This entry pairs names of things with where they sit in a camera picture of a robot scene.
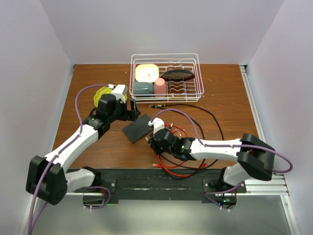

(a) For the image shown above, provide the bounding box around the black network switch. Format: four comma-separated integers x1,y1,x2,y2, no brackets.
122,114,152,144

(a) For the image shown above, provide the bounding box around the red ethernet cable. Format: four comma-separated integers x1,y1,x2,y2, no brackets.
152,123,207,179

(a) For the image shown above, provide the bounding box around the black ethernet cable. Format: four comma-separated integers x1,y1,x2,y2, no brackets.
148,103,225,181

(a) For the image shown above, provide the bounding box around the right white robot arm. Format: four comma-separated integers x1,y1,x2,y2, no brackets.
147,128,274,192

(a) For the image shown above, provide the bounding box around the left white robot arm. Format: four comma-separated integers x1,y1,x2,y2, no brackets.
26,94,141,205

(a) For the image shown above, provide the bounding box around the green scalloped plate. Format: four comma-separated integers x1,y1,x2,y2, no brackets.
93,84,127,107

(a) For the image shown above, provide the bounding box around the grey-blue cup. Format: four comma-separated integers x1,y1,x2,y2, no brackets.
133,82,154,95

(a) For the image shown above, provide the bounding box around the pink plastic cup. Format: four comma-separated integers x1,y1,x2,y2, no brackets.
154,78,167,96

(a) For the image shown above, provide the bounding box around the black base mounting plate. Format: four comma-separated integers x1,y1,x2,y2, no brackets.
64,167,246,205

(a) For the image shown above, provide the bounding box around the yellow square bowl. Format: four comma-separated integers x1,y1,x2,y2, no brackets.
135,64,159,83

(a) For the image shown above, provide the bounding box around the dark brown oval plate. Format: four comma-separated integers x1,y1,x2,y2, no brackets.
160,70,195,81

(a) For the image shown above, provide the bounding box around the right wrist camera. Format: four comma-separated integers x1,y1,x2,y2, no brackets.
148,117,165,135

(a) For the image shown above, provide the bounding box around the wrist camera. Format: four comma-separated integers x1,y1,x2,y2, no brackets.
148,117,165,135
111,84,128,100

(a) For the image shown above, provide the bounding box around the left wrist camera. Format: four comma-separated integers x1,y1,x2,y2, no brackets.
111,84,128,100

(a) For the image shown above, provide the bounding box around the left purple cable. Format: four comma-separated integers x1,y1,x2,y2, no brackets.
26,84,115,235

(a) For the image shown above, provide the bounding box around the purple cable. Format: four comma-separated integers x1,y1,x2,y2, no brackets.
26,84,115,235
149,109,293,210

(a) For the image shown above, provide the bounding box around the white wire dish rack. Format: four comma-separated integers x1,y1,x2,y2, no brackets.
129,53,204,103

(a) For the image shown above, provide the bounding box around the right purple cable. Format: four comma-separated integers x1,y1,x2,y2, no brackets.
149,109,293,210

